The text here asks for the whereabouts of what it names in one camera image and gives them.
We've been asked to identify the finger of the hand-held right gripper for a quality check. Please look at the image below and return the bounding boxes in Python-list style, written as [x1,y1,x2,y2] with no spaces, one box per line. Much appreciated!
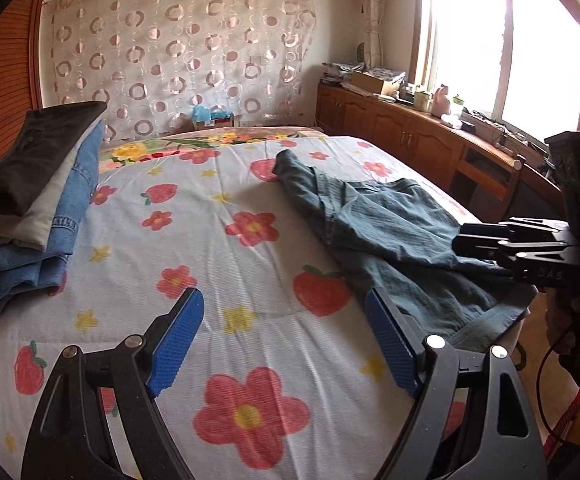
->
[452,239,571,268]
[460,217,569,242]

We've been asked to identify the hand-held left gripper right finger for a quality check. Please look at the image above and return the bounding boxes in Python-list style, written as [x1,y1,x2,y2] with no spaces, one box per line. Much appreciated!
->
[365,287,551,480]

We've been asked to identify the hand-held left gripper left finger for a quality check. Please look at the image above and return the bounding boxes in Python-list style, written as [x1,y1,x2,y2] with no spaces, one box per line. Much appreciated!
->
[20,287,205,480]

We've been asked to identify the grey-blue pants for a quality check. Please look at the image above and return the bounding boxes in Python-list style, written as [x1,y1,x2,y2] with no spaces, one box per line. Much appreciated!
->
[272,150,538,356]

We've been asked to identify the person's right hand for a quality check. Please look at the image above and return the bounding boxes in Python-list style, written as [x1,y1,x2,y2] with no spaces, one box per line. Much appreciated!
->
[544,287,580,361]

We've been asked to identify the wooden chair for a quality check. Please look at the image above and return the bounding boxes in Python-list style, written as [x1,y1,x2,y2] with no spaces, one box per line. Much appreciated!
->
[450,147,527,217]

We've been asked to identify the strawberry flower print bedsheet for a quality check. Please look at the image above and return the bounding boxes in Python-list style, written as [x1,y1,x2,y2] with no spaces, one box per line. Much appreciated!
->
[0,130,536,480]

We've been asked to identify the long wooden cabinet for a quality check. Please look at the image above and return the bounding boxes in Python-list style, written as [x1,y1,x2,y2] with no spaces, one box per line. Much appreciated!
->
[316,82,566,211]

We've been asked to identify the dark blue folded jeans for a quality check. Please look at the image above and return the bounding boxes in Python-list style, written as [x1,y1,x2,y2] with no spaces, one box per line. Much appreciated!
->
[0,240,69,317]

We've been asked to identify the light blue folded jeans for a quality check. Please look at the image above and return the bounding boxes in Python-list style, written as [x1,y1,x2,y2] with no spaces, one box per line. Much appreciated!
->
[40,122,107,263]

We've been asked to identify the stack of folded clothes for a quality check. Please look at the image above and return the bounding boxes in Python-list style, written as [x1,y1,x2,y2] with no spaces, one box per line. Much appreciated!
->
[0,122,102,252]

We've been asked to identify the patterned bag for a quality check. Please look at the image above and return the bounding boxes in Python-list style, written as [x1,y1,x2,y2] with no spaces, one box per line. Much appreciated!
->
[370,66,407,84]

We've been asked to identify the cardboard box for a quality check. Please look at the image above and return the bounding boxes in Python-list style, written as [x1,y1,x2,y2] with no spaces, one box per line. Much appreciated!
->
[351,71,401,97]

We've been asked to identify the yellow floral blanket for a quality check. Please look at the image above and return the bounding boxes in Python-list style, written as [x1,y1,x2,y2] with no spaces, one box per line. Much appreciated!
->
[97,127,323,171]

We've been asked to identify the wooden framed window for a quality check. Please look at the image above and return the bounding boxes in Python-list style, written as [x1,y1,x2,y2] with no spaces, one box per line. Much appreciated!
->
[412,0,580,136]

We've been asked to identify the stack of dark magazines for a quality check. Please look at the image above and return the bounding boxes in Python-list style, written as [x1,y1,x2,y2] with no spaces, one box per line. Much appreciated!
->
[321,61,366,87]

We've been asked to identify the small box with blue bag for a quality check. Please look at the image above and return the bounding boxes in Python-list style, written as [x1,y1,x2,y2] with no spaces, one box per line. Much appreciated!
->
[190,105,236,132]

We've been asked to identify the dark brown folded garment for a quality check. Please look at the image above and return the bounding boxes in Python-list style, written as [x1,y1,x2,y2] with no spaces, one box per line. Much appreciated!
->
[0,101,108,216]

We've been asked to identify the beige window curtain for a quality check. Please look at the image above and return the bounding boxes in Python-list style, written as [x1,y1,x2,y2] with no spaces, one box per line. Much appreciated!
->
[355,0,390,70]

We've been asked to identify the circle patterned curtain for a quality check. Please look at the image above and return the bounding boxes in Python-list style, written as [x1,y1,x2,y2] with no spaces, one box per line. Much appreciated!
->
[42,0,321,143]

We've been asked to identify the wooden headboard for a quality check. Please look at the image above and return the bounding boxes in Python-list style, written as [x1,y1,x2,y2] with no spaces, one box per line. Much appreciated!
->
[0,0,48,166]

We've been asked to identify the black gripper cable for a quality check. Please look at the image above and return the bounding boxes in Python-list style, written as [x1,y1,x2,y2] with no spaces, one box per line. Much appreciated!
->
[534,310,580,448]

